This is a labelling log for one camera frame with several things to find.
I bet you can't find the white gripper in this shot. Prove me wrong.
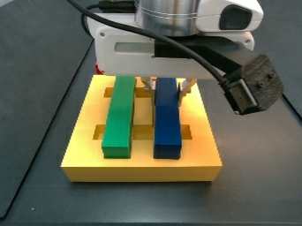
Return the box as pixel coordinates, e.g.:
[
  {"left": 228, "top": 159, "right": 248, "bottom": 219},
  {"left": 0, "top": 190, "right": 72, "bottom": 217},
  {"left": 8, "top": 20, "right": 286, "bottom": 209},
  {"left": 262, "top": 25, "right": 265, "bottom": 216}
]
[{"left": 87, "top": 0, "right": 263, "bottom": 105}]

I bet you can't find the blue long block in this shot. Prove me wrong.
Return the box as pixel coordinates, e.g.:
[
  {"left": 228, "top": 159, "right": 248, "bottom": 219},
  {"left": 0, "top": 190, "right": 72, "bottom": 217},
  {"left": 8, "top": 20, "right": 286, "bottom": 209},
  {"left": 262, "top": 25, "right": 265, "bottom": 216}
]
[{"left": 154, "top": 78, "right": 182, "bottom": 160}]

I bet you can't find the yellow board with slots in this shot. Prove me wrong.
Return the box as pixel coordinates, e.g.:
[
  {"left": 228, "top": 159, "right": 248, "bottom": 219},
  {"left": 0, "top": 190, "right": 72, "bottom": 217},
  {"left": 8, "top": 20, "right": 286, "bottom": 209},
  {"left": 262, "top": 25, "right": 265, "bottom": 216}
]
[{"left": 61, "top": 75, "right": 222, "bottom": 182}]

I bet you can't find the red bridge-shaped block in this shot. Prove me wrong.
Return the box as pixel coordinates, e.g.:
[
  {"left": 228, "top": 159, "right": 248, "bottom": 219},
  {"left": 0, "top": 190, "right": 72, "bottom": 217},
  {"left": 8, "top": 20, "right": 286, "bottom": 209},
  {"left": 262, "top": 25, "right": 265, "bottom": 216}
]
[{"left": 95, "top": 63, "right": 106, "bottom": 75}]

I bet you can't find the green long block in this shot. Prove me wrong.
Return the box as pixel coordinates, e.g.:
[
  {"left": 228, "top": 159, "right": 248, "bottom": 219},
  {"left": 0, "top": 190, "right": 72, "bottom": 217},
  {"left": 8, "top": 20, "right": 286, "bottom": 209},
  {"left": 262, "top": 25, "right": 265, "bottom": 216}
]
[{"left": 101, "top": 77, "right": 136, "bottom": 159}]

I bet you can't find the black cable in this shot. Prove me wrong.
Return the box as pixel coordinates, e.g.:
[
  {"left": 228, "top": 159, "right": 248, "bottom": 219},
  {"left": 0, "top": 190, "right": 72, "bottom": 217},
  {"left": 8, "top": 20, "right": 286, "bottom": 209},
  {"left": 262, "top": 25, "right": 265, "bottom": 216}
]
[{"left": 65, "top": 0, "right": 236, "bottom": 89}]

